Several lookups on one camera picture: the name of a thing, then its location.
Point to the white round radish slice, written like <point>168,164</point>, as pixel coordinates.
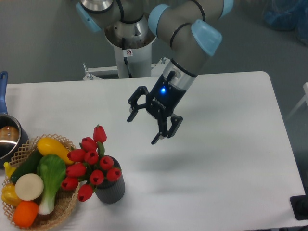
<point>29,187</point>

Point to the yellow banana tip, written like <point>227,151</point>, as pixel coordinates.
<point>9,170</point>

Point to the woven wicker basket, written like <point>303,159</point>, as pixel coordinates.
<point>65,201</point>

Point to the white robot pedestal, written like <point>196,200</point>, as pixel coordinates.
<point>133,63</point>

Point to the yellow squash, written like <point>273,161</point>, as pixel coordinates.
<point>47,146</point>

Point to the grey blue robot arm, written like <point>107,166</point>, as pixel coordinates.
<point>131,32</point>

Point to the white metal base frame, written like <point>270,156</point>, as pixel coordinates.
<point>112,71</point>

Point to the black device at table edge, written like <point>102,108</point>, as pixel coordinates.
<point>300,206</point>

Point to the blue handled saucepan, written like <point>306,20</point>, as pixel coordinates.
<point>12,135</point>

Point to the white furniture frame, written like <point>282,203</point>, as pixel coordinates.
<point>301,102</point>

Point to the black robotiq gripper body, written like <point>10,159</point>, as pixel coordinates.
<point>164,97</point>

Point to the blue plastic bag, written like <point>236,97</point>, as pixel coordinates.
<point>288,15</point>

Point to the red tulip bouquet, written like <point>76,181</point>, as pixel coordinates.
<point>86,165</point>

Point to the dark green cucumber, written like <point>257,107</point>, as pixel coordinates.
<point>28,166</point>

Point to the dark grey ribbed vase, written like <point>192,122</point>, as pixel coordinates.
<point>112,187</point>

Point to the green bok choy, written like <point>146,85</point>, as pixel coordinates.
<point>51,169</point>

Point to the orange fruit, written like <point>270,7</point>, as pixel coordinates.
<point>25,214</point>

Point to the yellow bell pepper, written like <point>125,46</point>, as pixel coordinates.
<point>9,195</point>

